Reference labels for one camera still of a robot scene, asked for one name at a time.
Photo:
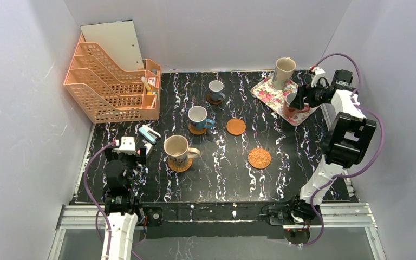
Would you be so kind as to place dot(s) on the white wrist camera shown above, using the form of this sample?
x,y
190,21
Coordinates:
x,y
316,74
126,145

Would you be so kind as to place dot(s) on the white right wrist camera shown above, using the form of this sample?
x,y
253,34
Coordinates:
x,y
316,74

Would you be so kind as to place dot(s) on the floral tray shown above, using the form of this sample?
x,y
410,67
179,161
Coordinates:
x,y
275,99

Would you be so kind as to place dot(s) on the tall beige mug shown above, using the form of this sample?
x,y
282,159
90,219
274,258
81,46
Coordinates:
x,y
284,69

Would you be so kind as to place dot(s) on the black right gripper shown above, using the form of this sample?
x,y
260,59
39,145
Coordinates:
x,y
301,97

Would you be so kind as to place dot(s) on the aluminium frame rail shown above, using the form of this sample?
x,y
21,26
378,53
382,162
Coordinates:
x,y
222,231

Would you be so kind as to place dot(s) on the orange plastic file organizer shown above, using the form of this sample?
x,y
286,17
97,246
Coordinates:
x,y
107,93

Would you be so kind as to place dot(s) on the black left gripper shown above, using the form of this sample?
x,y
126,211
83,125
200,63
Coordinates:
x,y
140,155

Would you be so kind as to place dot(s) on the white and red mug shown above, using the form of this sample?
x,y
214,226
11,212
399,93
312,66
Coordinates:
x,y
288,110

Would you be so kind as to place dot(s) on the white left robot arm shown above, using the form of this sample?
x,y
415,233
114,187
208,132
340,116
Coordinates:
x,y
122,208

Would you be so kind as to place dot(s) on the large beige floral mug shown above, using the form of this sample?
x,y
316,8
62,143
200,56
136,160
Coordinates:
x,y
179,151

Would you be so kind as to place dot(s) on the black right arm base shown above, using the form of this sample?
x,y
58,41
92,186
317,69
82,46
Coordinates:
x,y
296,217

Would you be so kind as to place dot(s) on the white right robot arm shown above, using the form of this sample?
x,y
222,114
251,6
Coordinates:
x,y
347,140

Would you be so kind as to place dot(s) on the light blue stapler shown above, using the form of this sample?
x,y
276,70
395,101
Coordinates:
x,y
149,134

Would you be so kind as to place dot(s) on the white board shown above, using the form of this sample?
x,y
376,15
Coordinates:
x,y
118,40

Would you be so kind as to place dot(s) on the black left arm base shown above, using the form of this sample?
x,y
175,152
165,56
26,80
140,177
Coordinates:
x,y
148,216

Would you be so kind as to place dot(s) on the woven rattan coaster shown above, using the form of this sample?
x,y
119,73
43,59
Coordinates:
x,y
175,168
259,158

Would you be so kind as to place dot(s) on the small grey mug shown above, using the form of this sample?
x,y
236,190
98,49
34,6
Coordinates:
x,y
216,89

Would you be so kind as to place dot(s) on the dark wooden coaster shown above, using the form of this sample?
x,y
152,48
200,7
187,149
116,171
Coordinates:
x,y
213,102

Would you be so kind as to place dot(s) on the light wooden coaster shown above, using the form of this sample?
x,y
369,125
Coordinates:
x,y
236,126
195,131

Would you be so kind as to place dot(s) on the blue patterned mug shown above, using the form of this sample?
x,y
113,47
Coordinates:
x,y
199,120

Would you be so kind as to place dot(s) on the white and pink stapler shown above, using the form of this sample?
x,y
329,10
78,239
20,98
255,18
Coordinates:
x,y
149,149

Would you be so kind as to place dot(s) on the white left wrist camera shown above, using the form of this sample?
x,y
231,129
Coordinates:
x,y
126,145

